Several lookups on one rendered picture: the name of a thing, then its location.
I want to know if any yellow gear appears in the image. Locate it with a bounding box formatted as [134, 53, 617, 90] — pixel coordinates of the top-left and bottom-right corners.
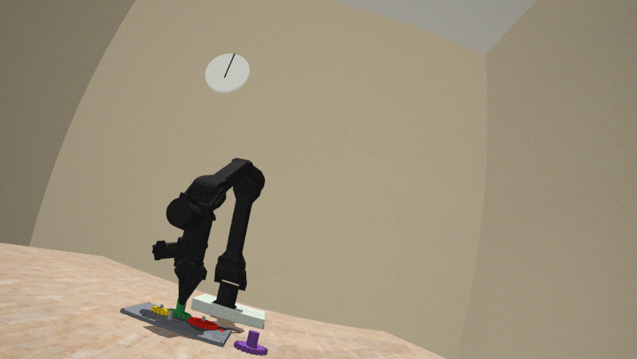
[151, 306, 169, 316]

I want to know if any purple gear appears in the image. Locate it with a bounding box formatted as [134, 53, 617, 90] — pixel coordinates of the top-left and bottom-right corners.
[234, 330, 268, 356]

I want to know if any green gear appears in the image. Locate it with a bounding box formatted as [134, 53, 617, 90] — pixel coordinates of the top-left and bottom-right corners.
[168, 298, 191, 320]

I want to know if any red gear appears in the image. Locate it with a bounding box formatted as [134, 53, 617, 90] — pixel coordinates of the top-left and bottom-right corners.
[188, 317, 218, 330]

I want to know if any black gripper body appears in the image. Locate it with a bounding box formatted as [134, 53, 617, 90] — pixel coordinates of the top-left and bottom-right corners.
[174, 232, 208, 280]

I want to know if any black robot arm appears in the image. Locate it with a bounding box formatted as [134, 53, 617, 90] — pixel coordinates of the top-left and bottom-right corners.
[152, 158, 265, 309]

